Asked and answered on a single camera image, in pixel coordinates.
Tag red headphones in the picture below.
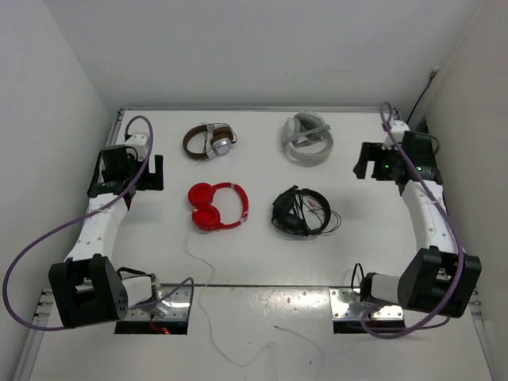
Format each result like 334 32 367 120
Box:
187 182 251 233

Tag white headphone cable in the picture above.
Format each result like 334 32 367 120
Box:
184 227 291 368

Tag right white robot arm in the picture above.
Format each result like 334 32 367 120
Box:
353 131 482 318

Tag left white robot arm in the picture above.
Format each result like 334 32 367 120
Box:
48 138 164 329

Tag white grey headphones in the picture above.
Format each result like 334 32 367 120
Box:
282 111 334 167

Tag brown silver headphones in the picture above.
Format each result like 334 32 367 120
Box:
183 123 237 160

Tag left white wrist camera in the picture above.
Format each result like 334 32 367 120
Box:
124 133 150 161

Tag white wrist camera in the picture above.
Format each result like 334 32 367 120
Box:
124 133 150 161
383 120 410 149

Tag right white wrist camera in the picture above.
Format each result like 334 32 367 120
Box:
383 120 410 149

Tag black headphones with cable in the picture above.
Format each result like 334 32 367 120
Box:
271 185 342 237

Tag black wall cable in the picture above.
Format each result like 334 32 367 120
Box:
406 68 439 124

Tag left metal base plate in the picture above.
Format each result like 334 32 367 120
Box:
125 284 193 322

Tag metal base plate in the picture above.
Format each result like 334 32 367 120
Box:
329 287 404 322
125 284 193 322

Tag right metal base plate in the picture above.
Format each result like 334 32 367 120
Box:
329 287 404 322

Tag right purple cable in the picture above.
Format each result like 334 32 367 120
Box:
360 102 466 339

